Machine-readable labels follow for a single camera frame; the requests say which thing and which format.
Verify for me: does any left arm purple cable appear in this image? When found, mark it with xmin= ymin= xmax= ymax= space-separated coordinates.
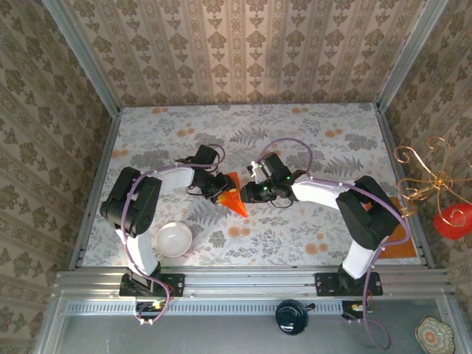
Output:
xmin=120 ymin=143 xmax=226 ymax=326

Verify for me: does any patterned scalloped coaster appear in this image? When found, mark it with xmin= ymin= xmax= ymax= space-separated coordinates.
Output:
xmin=415 ymin=316 xmax=455 ymax=354

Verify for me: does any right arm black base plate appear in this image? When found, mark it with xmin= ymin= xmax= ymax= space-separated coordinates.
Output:
xmin=314 ymin=271 xmax=384 ymax=297

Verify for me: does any red apple ornament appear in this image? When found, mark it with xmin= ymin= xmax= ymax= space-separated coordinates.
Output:
xmin=433 ymin=203 xmax=472 ymax=240

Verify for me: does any aluminium front rail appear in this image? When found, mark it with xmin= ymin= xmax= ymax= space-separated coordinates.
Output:
xmin=55 ymin=265 xmax=453 ymax=296

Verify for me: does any aluminium frame post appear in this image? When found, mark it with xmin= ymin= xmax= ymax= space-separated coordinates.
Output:
xmin=375 ymin=0 xmax=449 ymax=111
xmin=41 ymin=0 xmax=122 ymax=117

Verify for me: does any orange cloth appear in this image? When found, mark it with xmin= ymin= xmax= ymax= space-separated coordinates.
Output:
xmin=215 ymin=171 xmax=249 ymax=219

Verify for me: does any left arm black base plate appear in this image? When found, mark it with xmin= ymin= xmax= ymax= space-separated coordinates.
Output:
xmin=119 ymin=273 xmax=186 ymax=298

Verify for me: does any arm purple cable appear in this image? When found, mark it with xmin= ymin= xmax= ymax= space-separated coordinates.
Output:
xmin=120 ymin=143 xmax=226 ymax=326
xmin=257 ymin=138 xmax=412 ymax=350

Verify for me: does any aluminium side rail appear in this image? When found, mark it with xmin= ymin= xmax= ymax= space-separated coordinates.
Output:
xmin=374 ymin=103 xmax=437 ymax=268
xmin=68 ymin=110 xmax=122 ymax=270

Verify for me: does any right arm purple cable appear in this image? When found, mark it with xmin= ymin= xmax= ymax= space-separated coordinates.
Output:
xmin=257 ymin=138 xmax=412 ymax=350

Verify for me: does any gold wire ornament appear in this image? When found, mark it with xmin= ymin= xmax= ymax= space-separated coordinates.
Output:
xmin=393 ymin=136 xmax=472 ymax=222

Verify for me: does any orange-brown rectangular mat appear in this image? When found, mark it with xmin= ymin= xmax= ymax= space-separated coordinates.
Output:
xmin=363 ymin=196 xmax=418 ymax=260

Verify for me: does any perforated metal cable tray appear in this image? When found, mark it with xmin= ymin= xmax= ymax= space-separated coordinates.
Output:
xmin=64 ymin=301 xmax=355 ymax=316

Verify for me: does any white bowl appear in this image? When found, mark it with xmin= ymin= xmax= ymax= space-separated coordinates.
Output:
xmin=155 ymin=221 xmax=193 ymax=259

